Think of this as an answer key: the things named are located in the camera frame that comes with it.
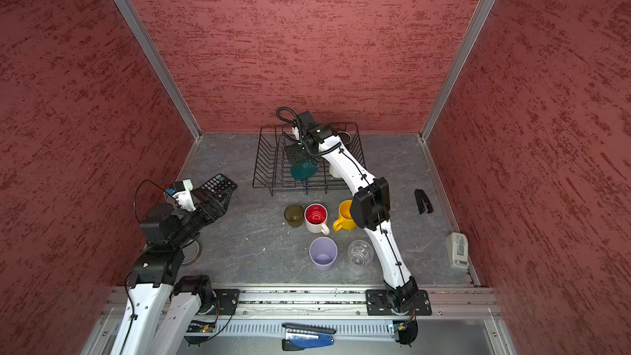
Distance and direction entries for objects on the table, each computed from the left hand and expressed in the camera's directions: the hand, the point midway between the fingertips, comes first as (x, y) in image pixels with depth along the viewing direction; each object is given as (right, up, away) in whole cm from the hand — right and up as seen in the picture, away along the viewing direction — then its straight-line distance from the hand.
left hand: (226, 200), depth 73 cm
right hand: (+21, +13, +18) cm, 30 cm away
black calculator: (-14, +1, +27) cm, 30 cm away
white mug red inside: (+27, -10, +18) cm, 34 cm away
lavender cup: (+30, -20, +9) cm, 37 cm away
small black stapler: (+70, -3, +24) cm, 74 cm away
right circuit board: (+54, -39, -2) cm, 67 cm away
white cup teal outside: (+22, +8, +21) cm, 32 cm away
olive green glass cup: (+19, -9, +17) cm, 27 cm away
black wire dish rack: (+8, +9, +32) cm, 34 cm away
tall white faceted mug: (+34, +7, +28) cm, 45 cm away
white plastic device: (+77, -19, +10) cm, 80 cm away
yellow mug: (+38, -9, +11) cm, 40 cm away
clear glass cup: (+43, -20, +10) cm, 49 cm away
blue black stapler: (+23, -37, -6) cm, 44 cm away
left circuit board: (-8, -37, -2) cm, 38 cm away
